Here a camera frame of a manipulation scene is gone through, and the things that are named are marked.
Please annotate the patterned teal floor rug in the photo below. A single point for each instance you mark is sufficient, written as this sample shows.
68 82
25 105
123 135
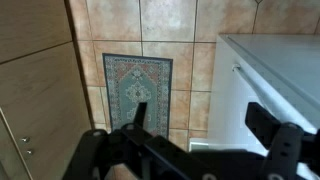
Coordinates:
131 80

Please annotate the white refrigerator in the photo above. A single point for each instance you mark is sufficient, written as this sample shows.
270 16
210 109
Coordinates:
279 72

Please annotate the wooden kitchen cabinet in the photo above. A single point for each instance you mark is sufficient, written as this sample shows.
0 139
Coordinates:
43 110

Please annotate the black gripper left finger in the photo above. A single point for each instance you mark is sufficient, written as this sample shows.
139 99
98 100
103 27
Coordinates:
145 156

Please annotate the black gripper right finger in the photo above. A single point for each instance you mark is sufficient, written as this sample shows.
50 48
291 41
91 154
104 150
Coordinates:
287 144

